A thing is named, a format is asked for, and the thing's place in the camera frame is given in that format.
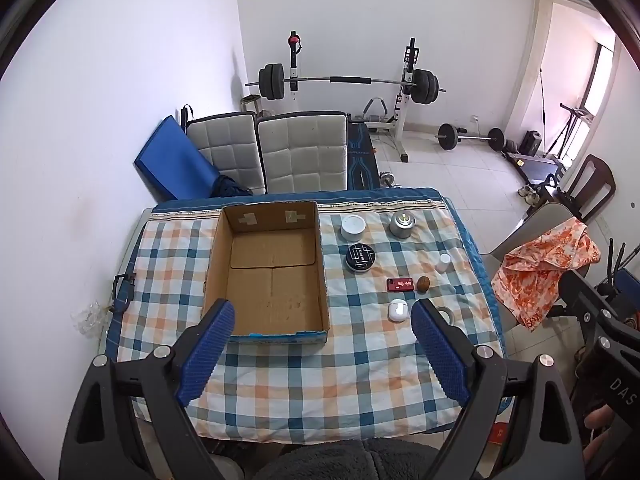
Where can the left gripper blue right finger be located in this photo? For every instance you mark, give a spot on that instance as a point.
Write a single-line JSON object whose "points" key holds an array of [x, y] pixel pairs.
{"points": [[542, 440]]}

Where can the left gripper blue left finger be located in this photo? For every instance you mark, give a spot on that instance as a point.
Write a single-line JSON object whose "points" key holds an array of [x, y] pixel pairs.
{"points": [[102, 439]]}

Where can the small white bottle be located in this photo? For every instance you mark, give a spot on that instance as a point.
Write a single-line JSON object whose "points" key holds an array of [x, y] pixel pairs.
{"points": [[443, 263]]}

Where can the white earbuds case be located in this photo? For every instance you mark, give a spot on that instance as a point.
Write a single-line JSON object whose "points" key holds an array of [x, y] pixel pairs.
{"points": [[398, 311]]}

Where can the red rectangular lighter box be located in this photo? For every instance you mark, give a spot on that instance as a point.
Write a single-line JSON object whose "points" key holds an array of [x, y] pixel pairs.
{"points": [[399, 284]]}

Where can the cardboard box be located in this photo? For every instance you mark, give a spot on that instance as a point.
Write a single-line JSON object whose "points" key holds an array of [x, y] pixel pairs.
{"points": [[266, 260]]}

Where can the silver round tin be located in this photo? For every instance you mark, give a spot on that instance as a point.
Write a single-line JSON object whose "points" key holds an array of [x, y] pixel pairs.
{"points": [[402, 224]]}

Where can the black round tin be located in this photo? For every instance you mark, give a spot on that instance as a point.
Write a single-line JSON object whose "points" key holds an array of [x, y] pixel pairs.
{"points": [[359, 258]]}

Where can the orange floral cloth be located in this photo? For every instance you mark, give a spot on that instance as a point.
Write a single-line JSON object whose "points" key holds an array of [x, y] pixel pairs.
{"points": [[527, 281]]}

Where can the crumpled clear plastic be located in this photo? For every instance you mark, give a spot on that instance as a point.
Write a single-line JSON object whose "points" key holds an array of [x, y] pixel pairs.
{"points": [[90, 321]]}

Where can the grey chair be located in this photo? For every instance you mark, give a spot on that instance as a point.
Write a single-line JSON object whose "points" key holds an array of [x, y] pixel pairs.
{"points": [[542, 220]]}

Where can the dark wooden chair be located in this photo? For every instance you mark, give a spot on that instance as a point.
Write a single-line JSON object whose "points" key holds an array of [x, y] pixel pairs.
{"points": [[593, 187]]}

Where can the brown walnut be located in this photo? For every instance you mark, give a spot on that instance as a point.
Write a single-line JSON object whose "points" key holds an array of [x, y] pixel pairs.
{"points": [[423, 284]]}

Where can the treadmill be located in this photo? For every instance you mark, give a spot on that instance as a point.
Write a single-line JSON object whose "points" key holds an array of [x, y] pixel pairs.
{"points": [[533, 169]]}

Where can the plaid tablecloth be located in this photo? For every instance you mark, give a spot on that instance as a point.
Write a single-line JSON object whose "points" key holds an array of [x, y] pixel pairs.
{"points": [[314, 356]]}

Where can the barbell on floor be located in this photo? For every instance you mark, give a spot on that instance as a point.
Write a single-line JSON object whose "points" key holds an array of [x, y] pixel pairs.
{"points": [[449, 137]]}

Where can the blue folded mat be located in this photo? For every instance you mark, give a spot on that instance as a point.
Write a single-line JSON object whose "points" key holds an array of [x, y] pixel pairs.
{"points": [[174, 166]]}

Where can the dark blue cloth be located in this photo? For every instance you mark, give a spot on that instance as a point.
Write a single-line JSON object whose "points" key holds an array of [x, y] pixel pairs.
{"points": [[225, 186]]}

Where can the left white padded chair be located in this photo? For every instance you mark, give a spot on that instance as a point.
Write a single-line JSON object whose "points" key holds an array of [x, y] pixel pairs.
{"points": [[229, 142]]}

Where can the barbell on rack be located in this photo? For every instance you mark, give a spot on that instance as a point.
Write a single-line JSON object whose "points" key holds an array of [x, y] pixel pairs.
{"points": [[423, 87]]}

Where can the black strap buckle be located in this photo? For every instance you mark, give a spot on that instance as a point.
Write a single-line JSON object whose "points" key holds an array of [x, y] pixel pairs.
{"points": [[122, 291]]}

